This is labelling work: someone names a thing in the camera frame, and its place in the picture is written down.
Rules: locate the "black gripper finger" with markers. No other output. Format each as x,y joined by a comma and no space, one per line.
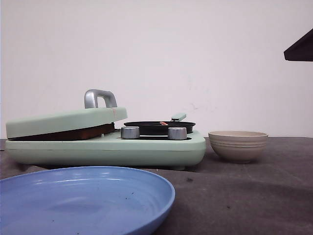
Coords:
302,49

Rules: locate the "beige ribbed ceramic bowl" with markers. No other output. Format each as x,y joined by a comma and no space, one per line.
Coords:
238,146

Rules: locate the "breakfast maker hinged lid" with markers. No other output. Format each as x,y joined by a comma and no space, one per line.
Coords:
100,108

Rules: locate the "white bread slice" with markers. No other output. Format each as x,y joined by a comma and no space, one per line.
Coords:
71,135

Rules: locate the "mint green breakfast maker base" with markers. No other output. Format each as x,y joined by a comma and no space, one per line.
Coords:
111,149

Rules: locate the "right silver control knob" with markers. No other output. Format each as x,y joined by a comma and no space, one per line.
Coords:
177,133

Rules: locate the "silver control knob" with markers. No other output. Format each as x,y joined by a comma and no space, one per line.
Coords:
177,133
130,132

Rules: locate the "left silver control knob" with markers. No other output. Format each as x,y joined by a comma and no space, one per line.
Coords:
130,132

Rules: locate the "blue plastic plate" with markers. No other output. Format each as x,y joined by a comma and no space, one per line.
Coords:
91,200

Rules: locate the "black frying pan green handle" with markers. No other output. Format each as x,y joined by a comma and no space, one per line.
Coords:
154,128

